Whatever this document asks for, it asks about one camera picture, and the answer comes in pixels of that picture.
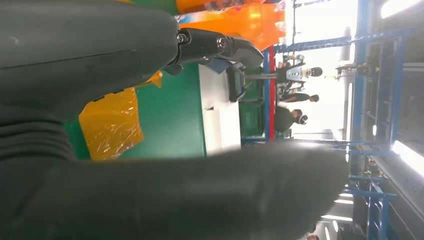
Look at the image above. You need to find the orange detergent bottle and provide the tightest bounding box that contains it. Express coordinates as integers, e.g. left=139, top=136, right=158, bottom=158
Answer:
left=175, top=0, right=276, bottom=14
left=178, top=2, right=286, bottom=52

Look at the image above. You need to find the yellow plastic sheet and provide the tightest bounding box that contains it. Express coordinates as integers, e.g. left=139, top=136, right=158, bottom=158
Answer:
left=78, top=70, right=164, bottom=162

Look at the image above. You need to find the green plastic crate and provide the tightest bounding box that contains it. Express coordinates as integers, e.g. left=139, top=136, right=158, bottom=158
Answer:
left=238, top=67, right=266, bottom=137

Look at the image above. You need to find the blue metal rack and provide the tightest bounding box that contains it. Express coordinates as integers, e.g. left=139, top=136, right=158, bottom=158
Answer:
left=241, top=28, right=417, bottom=157
left=344, top=175, right=398, bottom=240

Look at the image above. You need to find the grey humanoid robot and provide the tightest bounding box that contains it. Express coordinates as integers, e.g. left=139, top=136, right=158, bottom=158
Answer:
left=276, top=64, right=324, bottom=84

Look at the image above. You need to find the person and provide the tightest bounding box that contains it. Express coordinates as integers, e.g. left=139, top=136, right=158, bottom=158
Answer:
left=280, top=92, right=321, bottom=104
left=274, top=105, right=309, bottom=133

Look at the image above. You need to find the red metal post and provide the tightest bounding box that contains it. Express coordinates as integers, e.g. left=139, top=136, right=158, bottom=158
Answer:
left=268, top=45, right=276, bottom=142

